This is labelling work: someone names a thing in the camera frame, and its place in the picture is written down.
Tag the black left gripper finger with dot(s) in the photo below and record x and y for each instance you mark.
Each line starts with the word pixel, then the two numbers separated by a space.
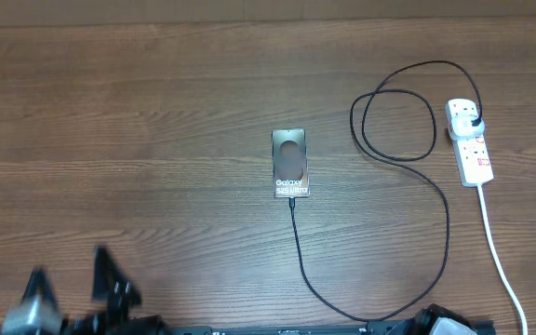
pixel 108 279
pixel 39 286

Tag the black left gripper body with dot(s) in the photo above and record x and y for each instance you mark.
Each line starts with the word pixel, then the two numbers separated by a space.
pixel 99 325

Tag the Galaxy S25 Ultra smartphone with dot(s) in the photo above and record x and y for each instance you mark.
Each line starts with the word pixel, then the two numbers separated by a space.
pixel 290 164

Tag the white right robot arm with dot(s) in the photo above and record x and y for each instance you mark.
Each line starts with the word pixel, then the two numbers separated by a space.
pixel 436 321

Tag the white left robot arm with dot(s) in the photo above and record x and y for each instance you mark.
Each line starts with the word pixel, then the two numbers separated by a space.
pixel 39 312

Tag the white charger plug adapter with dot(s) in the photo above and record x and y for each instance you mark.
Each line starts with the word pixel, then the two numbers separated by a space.
pixel 462 127

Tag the white power strip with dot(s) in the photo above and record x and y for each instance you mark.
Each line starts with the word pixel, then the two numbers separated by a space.
pixel 472 155

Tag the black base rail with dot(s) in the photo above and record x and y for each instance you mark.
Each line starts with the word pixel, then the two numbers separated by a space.
pixel 291 329

